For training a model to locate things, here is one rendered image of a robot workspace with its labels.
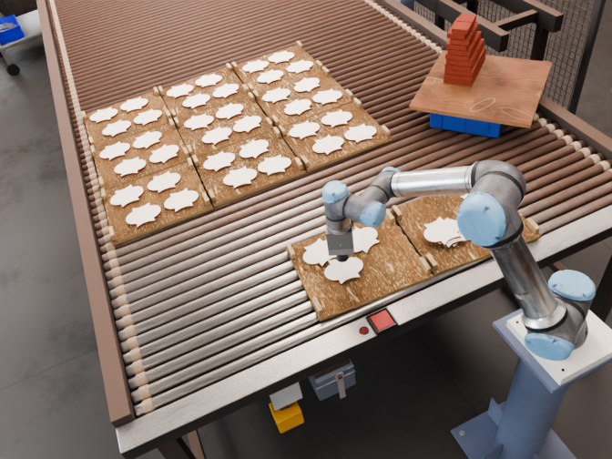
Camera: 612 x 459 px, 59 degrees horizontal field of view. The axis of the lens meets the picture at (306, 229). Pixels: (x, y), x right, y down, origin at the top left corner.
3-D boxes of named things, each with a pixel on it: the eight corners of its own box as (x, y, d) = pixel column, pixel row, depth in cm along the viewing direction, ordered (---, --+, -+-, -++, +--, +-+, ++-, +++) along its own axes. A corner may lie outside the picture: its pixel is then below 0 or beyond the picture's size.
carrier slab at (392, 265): (433, 278, 181) (433, 275, 180) (320, 321, 174) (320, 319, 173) (386, 214, 205) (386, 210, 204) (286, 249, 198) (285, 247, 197)
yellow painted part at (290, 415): (304, 423, 183) (295, 389, 166) (280, 434, 181) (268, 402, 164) (295, 402, 188) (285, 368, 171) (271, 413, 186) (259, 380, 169)
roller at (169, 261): (543, 123, 238) (545, 114, 235) (112, 295, 200) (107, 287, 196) (535, 117, 242) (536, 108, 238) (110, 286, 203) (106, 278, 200)
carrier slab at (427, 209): (540, 238, 187) (541, 235, 186) (433, 277, 181) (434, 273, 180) (485, 179, 211) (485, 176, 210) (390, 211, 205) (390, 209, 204)
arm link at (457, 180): (531, 143, 133) (376, 160, 168) (515, 168, 127) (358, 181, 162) (544, 181, 138) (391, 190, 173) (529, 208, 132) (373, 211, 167)
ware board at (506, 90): (551, 66, 243) (552, 62, 242) (529, 128, 214) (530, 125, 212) (442, 53, 263) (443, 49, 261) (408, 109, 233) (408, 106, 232)
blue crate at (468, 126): (515, 100, 245) (518, 80, 238) (499, 139, 227) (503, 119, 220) (447, 91, 257) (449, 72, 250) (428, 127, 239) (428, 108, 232)
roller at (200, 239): (535, 117, 242) (536, 108, 238) (110, 286, 203) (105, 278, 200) (527, 112, 245) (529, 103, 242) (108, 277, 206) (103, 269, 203)
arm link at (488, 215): (592, 328, 146) (512, 166, 127) (576, 371, 138) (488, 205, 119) (549, 325, 155) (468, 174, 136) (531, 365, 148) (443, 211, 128)
